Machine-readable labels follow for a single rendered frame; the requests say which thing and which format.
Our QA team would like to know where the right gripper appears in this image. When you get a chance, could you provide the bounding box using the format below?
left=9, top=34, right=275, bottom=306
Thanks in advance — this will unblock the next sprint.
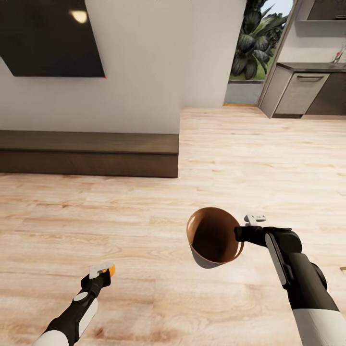
left=234, top=225, right=263, bottom=246

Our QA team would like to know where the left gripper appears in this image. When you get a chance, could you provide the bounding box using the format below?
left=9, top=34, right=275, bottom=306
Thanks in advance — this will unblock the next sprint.
left=81, top=271, right=111, bottom=293

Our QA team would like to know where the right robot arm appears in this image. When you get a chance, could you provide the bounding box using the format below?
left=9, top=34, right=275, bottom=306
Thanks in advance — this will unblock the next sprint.
left=234, top=213, right=346, bottom=346

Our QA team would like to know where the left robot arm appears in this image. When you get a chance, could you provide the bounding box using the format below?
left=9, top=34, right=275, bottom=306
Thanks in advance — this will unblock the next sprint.
left=31, top=261, right=113, bottom=346

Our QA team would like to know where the trash can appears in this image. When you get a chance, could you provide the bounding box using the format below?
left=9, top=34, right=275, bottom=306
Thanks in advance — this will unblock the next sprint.
left=186, top=206, right=245, bottom=269

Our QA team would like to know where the can of soda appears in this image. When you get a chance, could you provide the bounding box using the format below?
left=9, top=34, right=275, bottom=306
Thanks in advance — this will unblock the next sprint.
left=99, top=265, right=115, bottom=277

